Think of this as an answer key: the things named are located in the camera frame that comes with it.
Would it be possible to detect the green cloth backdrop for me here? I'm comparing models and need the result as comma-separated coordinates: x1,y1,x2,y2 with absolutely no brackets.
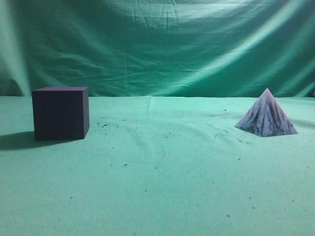
0,0,315,97

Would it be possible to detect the dark purple cube block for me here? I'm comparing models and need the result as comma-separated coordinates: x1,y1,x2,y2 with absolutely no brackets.
32,87,90,141

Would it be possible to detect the white purple marbled square pyramid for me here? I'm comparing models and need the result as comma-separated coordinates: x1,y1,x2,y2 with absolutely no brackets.
235,88,298,137

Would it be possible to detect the green table cloth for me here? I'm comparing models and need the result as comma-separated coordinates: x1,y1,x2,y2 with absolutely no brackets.
0,96,315,236

